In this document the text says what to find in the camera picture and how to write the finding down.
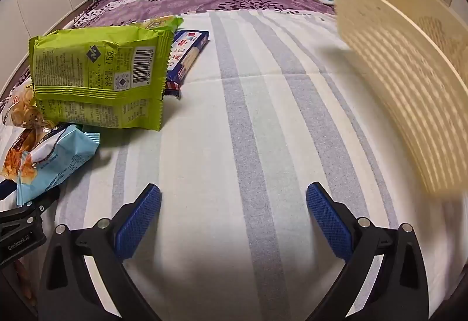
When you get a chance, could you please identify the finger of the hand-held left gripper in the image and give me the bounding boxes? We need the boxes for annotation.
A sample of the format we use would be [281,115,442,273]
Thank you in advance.
[0,189,61,234]
[0,180,18,202]

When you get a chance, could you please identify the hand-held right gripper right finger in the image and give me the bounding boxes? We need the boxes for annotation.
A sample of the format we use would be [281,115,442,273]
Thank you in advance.
[306,181,429,321]

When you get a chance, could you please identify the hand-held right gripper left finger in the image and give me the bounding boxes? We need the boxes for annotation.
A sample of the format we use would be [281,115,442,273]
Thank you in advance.
[38,183,163,321]

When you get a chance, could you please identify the tan waffle snack packet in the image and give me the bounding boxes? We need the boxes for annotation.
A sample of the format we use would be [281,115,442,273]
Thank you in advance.
[2,76,48,130]
[0,125,39,184]

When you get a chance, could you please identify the light blue snack packet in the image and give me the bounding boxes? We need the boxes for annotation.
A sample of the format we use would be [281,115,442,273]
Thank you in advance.
[16,124,100,205]

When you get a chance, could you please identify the large green snack bag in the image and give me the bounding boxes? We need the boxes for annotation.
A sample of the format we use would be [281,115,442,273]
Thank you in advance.
[28,26,174,132]

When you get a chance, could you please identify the cream plastic basket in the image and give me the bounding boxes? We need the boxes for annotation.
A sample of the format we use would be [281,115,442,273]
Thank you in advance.
[324,0,468,195]

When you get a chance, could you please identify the navy blue cracker packet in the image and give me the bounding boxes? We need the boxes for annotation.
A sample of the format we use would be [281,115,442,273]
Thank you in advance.
[164,30,210,99]

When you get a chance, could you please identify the small green snack packet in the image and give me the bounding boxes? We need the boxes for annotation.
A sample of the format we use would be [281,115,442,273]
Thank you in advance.
[132,16,184,33]

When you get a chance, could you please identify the striped bed sheet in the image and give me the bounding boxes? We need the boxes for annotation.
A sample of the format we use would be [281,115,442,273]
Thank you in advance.
[0,10,468,321]

